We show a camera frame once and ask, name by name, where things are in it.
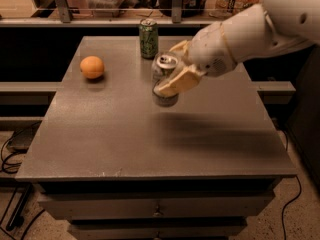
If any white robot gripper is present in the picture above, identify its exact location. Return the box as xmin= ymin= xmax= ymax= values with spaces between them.
xmin=155 ymin=22 xmax=237 ymax=97

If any white 7up can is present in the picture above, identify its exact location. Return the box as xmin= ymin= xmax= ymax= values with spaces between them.
xmin=151 ymin=51 xmax=179 ymax=107

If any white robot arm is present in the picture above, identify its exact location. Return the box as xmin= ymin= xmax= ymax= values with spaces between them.
xmin=154 ymin=0 xmax=320 ymax=97

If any green soda can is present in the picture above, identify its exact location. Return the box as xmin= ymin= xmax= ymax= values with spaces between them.
xmin=139 ymin=18 xmax=158 ymax=59

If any orange fruit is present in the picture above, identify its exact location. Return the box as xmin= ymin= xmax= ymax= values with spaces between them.
xmin=80 ymin=56 xmax=104 ymax=79

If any clear plastic container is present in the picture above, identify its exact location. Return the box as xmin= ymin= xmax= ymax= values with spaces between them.
xmin=86 ymin=0 xmax=124 ymax=17

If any grey drawer cabinet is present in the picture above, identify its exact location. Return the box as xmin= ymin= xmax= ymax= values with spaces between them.
xmin=14 ymin=35 xmax=298 ymax=240

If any upper drawer with knob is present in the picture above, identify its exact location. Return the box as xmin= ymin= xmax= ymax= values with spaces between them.
xmin=38 ymin=191 xmax=274 ymax=221

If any grey power adapter box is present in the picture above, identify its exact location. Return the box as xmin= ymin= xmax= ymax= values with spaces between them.
xmin=6 ymin=128 xmax=36 ymax=152

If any lower drawer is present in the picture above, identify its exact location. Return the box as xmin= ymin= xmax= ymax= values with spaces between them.
xmin=68 ymin=218 xmax=247 ymax=240

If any black cable right floor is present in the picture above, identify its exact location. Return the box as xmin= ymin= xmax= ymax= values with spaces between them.
xmin=280 ymin=175 xmax=303 ymax=240

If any black cables left floor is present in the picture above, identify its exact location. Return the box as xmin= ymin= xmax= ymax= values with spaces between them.
xmin=0 ymin=121 xmax=42 ymax=175

